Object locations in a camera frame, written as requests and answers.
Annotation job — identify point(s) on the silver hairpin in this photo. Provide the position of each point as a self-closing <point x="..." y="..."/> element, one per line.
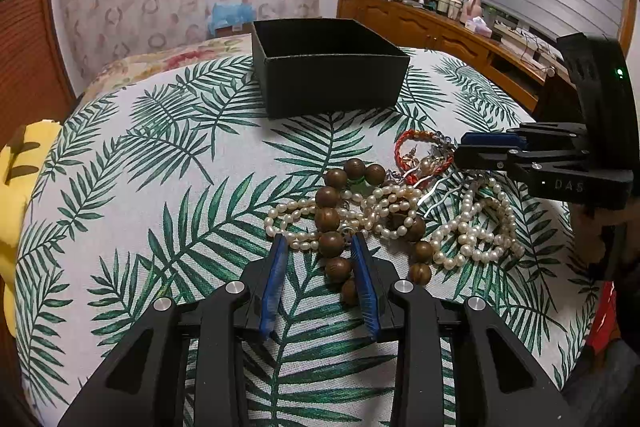
<point x="436" y="194"/>

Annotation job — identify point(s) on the yellow plush toy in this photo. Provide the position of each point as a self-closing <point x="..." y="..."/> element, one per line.
<point x="20" y="217"/>

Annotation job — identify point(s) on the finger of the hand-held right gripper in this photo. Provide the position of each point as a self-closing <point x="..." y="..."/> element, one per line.
<point x="492" y="158"/>
<point x="492" y="139"/>

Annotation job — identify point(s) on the pink tissue pack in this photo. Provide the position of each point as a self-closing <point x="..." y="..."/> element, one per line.
<point x="479" y="27"/>

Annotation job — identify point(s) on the wooden cabinet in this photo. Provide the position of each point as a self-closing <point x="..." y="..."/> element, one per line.
<point x="415" y="27"/>

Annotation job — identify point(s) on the pink bottle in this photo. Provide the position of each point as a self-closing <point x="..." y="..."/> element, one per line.
<point x="472" y="7"/>

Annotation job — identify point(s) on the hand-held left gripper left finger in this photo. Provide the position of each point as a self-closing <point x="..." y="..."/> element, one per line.
<point x="275" y="279"/>

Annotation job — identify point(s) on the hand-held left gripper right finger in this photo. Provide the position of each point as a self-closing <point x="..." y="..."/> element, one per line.
<point x="365" y="279"/>

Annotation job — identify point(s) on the black cardboard box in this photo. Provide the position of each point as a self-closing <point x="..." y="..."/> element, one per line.
<point x="330" y="82"/>

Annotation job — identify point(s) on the blue plastic bag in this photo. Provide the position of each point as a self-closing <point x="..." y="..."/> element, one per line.
<point x="232" y="14"/>

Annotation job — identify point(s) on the wooden louvre wardrobe door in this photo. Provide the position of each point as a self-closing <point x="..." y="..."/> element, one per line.
<point x="30" y="37"/>

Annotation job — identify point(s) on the group of small bottles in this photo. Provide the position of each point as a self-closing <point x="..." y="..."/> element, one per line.
<point x="444" y="2"/>

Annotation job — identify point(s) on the person's right hand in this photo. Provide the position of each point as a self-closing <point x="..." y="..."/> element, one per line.
<point x="589" y="234"/>

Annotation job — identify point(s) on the floral blanket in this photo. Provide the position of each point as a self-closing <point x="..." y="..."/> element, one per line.
<point x="165" y="57"/>

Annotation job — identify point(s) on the small cardboard box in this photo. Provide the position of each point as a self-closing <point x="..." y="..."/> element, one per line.
<point x="235" y="29"/>

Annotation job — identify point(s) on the white power strip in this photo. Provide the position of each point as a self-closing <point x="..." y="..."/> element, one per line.
<point x="520" y="37"/>

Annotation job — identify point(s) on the red cloth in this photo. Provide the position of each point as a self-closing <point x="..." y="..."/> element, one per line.
<point x="607" y="322"/>

